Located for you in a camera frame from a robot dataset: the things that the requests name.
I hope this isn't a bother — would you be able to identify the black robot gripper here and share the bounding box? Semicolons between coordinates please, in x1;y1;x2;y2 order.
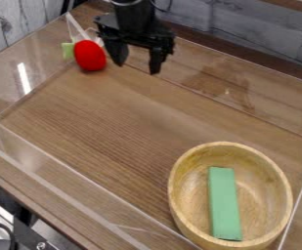
93;13;175;74

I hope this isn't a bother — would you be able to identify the green rectangular block stick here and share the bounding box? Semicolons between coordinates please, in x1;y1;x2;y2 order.
208;167;243;241

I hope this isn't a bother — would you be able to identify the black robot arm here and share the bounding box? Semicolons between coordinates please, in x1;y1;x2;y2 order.
93;0;175;74

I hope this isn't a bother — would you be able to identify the light wooden bowl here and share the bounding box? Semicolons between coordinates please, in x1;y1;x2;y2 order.
167;142;292;250

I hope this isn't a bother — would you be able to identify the red felt ball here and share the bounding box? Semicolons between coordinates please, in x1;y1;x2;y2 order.
73;40;105;71

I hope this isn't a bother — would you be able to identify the small pale green piece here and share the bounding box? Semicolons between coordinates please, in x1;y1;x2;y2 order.
61;43;75;60

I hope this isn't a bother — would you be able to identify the clear acrylic tray enclosure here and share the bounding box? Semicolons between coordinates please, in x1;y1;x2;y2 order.
0;6;302;250

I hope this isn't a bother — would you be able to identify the black metal bracket with cable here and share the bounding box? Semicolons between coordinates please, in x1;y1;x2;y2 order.
0;218;55;250

